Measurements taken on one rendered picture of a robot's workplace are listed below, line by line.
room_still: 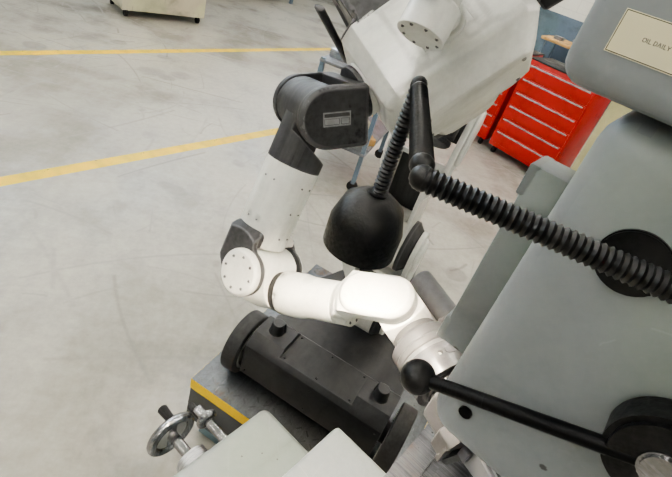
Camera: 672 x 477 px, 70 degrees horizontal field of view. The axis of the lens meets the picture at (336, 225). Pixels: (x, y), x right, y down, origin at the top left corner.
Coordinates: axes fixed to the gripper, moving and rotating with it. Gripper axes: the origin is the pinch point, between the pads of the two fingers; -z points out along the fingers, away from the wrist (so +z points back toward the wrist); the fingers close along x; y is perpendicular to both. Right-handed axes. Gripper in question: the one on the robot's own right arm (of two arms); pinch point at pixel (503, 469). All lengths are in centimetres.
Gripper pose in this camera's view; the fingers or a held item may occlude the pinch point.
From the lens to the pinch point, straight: 62.0
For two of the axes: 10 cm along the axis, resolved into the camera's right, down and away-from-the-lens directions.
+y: -2.8, 7.9, 5.4
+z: -3.9, -6.1, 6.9
